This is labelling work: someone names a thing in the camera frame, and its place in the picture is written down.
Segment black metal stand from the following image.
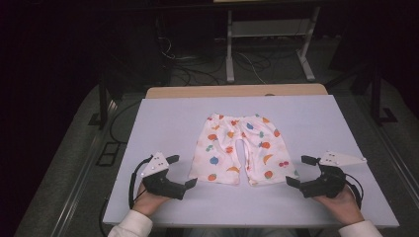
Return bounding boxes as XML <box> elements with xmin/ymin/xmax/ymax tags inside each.
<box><xmin>87</xmin><ymin>73</ymin><xmax>121</xmax><ymax>130</ymax></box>
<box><xmin>329</xmin><ymin>60</ymin><xmax>400</xmax><ymax>126</ymax></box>

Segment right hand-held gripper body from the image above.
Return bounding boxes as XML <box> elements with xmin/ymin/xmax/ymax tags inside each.
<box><xmin>298</xmin><ymin>150</ymin><xmax>368</xmax><ymax>199</ymax></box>

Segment white floor cable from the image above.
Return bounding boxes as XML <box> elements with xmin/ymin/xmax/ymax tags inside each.
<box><xmin>234</xmin><ymin>50</ymin><xmax>267</xmax><ymax>85</ymax></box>

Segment black floor cable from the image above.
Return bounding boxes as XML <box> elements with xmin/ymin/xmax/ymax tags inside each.
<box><xmin>109</xmin><ymin>100</ymin><xmax>143</xmax><ymax>144</ymax></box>

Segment tangle of black floor cables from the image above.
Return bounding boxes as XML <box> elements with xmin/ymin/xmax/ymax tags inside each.
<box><xmin>157</xmin><ymin>35</ymin><xmax>305</xmax><ymax>87</ymax></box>

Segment white fruit print pants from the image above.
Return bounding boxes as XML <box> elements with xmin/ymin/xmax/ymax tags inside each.
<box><xmin>188</xmin><ymin>113</ymin><xmax>300</xmax><ymax>188</ymax></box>

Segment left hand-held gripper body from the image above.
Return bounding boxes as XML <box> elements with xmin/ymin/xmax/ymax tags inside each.
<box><xmin>140</xmin><ymin>151</ymin><xmax>188</xmax><ymax>201</ymax></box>

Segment metal floor rail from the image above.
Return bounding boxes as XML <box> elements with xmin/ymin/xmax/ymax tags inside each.
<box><xmin>50</xmin><ymin>98</ymin><xmax>121</xmax><ymax>237</ymax></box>
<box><xmin>374</xmin><ymin>123</ymin><xmax>419</xmax><ymax>200</ymax></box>

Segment white metal desk frame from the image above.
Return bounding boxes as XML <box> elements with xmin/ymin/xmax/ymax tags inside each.
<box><xmin>224</xmin><ymin>5</ymin><xmax>322</xmax><ymax>84</ymax></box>

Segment person's right hand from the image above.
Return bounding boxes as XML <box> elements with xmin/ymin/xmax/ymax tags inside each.
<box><xmin>312</xmin><ymin>185</ymin><xmax>366</xmax><ymax>227</ymax></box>

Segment person's left hand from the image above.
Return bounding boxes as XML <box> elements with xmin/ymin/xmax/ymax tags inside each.
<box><xmin>131</xmin><ymin>183</ymin><xmax>172</xmax><ymax>218</ymax></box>

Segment white board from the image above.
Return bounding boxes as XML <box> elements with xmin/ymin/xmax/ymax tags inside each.
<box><xmin>102</xmin><ymin>94</ymin><xmax>400</xmax><ymax>229</ymax></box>

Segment wooden table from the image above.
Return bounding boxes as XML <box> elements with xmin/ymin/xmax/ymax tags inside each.
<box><xmin>144</xmin><ymin>82</ymin><xmax>329</xmax><ymax>100</ymax></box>

